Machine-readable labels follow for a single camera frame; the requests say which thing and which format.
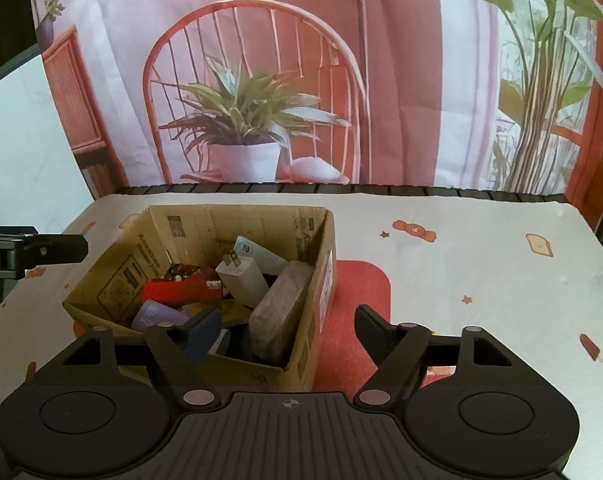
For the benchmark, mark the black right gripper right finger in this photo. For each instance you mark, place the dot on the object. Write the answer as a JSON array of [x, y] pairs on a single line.
[[397, 352]]

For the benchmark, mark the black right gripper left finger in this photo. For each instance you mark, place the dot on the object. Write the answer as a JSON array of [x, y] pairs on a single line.
[[176, 351]]

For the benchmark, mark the lavender rounded case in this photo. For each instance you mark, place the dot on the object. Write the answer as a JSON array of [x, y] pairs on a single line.
[[152, 313]]

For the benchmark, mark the red white tube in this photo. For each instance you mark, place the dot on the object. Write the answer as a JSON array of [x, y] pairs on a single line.
[[175, 294]]

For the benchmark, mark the brown cardboard shipping box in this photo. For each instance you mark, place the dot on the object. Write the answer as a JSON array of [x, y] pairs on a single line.
[[158, 236]]

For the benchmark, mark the white wall charger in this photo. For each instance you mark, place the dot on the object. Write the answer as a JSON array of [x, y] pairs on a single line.
[[243, 279]]

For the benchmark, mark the grey brown rectangular block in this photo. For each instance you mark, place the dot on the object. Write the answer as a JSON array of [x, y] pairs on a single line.
[[276, 317]]

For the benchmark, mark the small red round object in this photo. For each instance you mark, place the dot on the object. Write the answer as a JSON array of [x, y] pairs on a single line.
[[187, 272]]

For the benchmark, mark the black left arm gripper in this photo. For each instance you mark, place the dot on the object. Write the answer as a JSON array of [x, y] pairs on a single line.
[[23, 249]]

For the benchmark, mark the printed living room backdrop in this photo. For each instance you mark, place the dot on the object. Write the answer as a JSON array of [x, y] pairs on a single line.
[[497, 95]]

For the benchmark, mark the white paper packet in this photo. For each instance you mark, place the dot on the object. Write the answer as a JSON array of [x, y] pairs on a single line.
[[268, 262]]

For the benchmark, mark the patterned white tablecloth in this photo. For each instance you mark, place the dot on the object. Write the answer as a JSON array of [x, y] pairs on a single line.
[[530, 273]]

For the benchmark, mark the white marble board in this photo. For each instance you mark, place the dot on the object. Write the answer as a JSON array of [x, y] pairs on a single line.
[[40, 182]]

